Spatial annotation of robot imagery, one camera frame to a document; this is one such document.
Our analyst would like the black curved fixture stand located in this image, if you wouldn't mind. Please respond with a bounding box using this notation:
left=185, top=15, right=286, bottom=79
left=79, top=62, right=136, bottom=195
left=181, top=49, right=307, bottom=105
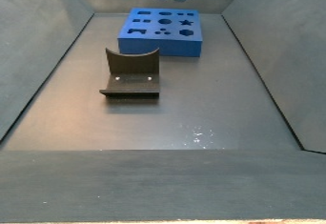
left=99, top=50, right=160, bottom=97

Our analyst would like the blue foam shape tray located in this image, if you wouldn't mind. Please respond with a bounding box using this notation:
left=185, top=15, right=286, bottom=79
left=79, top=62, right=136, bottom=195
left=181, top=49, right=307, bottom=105
left=117, top=8, right=203, bottom=57

